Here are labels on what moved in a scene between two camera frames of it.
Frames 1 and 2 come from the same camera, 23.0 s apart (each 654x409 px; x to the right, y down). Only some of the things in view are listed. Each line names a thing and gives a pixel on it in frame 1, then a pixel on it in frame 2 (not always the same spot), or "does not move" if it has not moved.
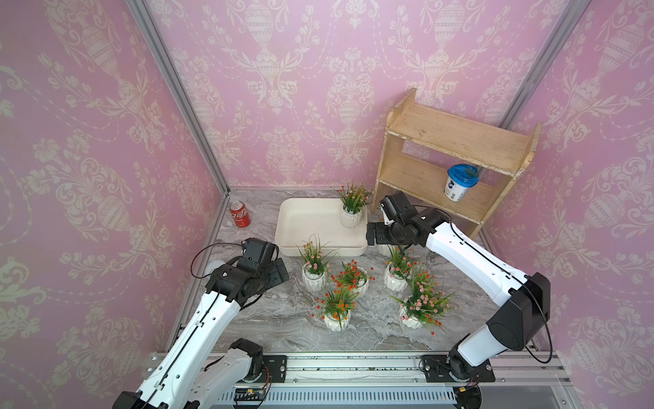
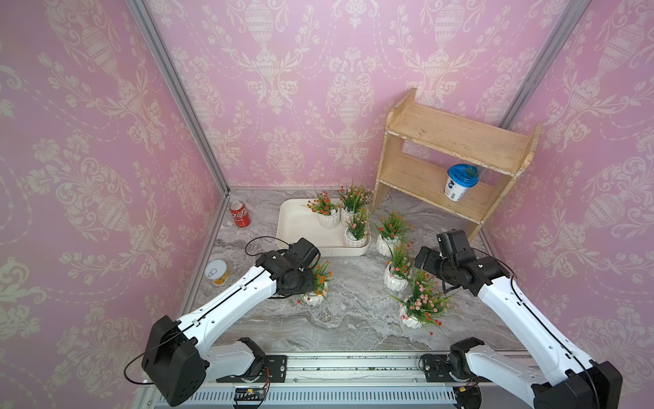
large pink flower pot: (425, 303) does not move
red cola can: (240, 215) does not move
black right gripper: (381, 238) to (433, 256)
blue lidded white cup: (461, 176) does not move
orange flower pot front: (337, 325) to (320, 274)
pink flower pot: (352, 199) does not move
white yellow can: (210, 267) does not move
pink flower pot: (316, 265) to (358, 227)
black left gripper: (279, 270) to (306, 289)
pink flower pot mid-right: (398, 271) does not move
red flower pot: (355, 278) to (329, 213)
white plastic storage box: (298, 221) does not move
